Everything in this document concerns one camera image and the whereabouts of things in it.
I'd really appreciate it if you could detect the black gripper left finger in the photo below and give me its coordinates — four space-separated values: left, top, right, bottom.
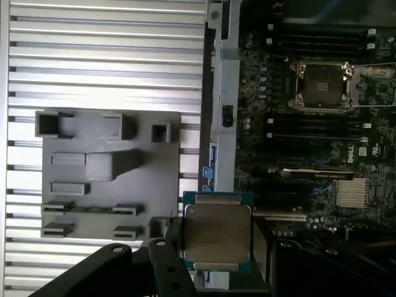
29 216 199 297

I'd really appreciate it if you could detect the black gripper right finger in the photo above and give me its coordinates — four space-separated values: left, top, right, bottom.
238 218 396 297

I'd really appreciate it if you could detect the silver CPU with green edge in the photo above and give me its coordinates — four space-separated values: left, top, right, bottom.
181 191 255 273

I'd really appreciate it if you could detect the beige expansion slot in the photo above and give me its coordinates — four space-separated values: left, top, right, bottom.
253 209 308 222

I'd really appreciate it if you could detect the black RAM slot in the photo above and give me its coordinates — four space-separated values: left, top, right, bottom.
265 37 377 45
265 136 371 145
266 30 377 38
266 24 377 31
265 45 377 53
266 123 372 131
266 116 372 124
265 130 371 137

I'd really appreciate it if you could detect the CPU socket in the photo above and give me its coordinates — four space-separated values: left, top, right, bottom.
286 60 356 114

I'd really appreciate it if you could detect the grey plastic parts rack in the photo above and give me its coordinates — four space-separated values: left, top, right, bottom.
34 107 183 241

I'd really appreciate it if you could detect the green RAM stick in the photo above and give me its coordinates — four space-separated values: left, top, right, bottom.
43 204 145 215

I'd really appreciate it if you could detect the black graphics card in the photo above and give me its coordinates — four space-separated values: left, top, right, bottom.
265 166 355 183

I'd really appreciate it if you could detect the silver finned heatsink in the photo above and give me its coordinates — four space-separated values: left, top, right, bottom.
335 178 371 207

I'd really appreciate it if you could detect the green motherboard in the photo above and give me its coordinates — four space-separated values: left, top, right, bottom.
233 0 396 238

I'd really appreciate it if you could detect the metal socket cover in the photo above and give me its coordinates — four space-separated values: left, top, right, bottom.
342 61 396 109

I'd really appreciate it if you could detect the open PC case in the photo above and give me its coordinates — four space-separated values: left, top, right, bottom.
197 0 396 297

